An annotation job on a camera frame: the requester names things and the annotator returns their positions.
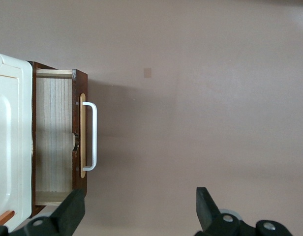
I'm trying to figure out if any white drawer handle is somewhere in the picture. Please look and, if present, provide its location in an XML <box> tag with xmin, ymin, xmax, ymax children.
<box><xmin>81</xmin><ymin>101</ymin><xmax>98</xmax><ymax>172</ymax></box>

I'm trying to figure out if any orange wooden strip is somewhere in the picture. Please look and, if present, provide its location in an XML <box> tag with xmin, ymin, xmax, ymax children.
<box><xmin>0</xmin><ymin>209</ymin><xmax>15</xmax><ymax>226</ymax></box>

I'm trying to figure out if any white box lid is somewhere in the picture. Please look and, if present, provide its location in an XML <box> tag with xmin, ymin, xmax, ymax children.
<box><xmin>0</xmin><ymin>51</ymin><xmax>48</xmax><ymax>233</ymax></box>

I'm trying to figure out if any dark brown wooden drawer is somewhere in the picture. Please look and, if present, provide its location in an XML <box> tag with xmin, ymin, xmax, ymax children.
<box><xmin>34</xmin><ymin>68</ymin><xmax>98</xmax><ymax>207</ymax></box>

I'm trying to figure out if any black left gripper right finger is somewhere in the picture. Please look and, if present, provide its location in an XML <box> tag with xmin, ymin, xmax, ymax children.
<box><xmin>194</xmin><ymin>186</ymin><xmax>292</xmax><ymax>236</ymax></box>

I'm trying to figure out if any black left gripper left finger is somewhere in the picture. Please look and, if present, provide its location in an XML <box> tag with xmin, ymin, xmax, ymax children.
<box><xmin>0</xmin><ymin>188</ymin><xmax>86</xmax><ymax>236</ymax></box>

